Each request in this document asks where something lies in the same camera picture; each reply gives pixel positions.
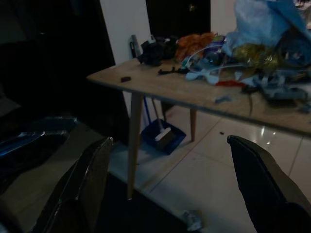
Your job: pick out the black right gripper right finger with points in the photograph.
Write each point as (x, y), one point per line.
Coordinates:
(267, 194)

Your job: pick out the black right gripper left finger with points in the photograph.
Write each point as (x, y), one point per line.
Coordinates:
(80, 194)

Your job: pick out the brown cardboard box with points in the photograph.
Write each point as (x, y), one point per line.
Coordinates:
(80, 136)

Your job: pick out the crumpled paper ball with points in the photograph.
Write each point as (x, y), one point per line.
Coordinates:
(192, 219)

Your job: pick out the small blue scrap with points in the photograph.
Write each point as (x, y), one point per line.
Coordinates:
(222, 99)

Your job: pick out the blue grey scrap pile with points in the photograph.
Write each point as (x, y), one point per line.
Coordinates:
(279, 87)

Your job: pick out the red scrap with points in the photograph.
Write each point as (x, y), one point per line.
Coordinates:
(228, 83)

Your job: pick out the small black block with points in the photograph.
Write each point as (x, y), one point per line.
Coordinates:
(126, 79)

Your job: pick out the light blue cloth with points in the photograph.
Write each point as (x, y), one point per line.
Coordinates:
(196, 76)

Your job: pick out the gold shiny wrapper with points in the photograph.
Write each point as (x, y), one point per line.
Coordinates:
(252, 54)

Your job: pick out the light wooden table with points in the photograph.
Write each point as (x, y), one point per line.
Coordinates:
(170, 83)

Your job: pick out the black plastic piece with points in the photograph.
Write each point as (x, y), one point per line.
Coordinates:
(170, 71)

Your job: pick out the purple snack wrapper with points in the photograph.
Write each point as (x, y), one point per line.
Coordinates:
(215, 47)

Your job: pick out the grey bottle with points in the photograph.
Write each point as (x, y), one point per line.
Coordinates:
(135, 46)

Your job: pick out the black crumpled cloth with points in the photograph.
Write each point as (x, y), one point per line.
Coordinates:
(153, 52)

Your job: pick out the orange fluffy cloth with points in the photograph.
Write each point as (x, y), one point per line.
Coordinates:
(192, 43)

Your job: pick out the blue plastic bag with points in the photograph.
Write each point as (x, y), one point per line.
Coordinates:
(257, 21)

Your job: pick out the black door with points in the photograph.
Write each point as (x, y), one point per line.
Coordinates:
(177, 17)

